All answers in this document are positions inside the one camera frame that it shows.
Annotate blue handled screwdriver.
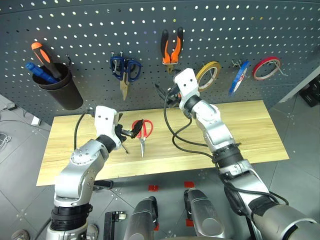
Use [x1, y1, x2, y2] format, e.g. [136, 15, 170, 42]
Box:
[24, 62, 60, 85]

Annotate orange and black screwdriver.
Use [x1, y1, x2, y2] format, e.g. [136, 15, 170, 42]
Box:
[30, 41, 63, 81]

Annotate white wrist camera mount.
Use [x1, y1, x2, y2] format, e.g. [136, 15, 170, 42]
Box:
[173, 68, 201, 106]
[94, 105, 123, 149]

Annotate dark rounded robot leg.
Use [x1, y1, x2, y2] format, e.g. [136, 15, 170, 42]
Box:
[183, 189, 226, 240]
[123, 196, 159, 240]

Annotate black right upper arm cable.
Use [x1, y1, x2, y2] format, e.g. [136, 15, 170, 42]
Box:
[223, 183, 290, 240]

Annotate black box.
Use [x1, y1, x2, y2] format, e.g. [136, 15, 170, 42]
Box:
[299, 76, 320, 108]

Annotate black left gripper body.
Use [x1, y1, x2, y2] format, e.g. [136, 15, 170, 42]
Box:
[114, 113, 133, 142]

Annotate grey shoe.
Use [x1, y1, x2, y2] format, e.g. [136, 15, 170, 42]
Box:
[86, 223, 99, 240]
[10, 228, 31, 240]

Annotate red handled scissors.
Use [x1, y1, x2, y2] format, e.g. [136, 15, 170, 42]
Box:
[131, 119, 154, 159]

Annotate blue tape roll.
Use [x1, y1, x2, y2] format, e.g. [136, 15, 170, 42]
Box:
[228, 60, 252, 97]

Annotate black cup holder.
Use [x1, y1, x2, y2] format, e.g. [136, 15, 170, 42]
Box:
[31, 62, 84, 111]

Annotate orange and black pliers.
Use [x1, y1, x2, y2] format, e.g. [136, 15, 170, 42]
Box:
[160, 26, 185, 75]

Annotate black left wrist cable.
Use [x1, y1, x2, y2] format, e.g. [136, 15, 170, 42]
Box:
[73, 106, 95, 152]

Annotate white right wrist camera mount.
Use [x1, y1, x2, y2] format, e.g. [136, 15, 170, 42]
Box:
[173, 68, 201, 106]

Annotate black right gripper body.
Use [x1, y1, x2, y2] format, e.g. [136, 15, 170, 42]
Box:
[165, 84, 182, 109]

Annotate black caster stand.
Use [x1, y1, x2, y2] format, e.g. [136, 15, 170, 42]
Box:
[103, 211, 127, 240]

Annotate dark grey perforated pegboard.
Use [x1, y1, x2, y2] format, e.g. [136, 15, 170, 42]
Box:
[0, 0, 320, 126]

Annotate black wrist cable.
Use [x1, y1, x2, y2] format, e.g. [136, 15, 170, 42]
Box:
[73, 106, 95, 152]
[163, 96, 219, 164]

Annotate blue handled scissors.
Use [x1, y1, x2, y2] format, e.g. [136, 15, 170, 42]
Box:
[110, 55, 143, 102]

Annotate yellow tape roll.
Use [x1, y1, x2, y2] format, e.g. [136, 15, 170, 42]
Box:
[195, 61, 222, 93]

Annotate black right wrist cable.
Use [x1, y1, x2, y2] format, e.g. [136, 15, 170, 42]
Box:
[163, 96, 219, 164]

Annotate red tape roll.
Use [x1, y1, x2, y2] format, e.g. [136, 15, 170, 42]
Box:
[251, 56, 283, 82]

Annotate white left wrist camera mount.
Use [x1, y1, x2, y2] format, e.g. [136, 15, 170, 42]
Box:
[94, 105, 123, 149]

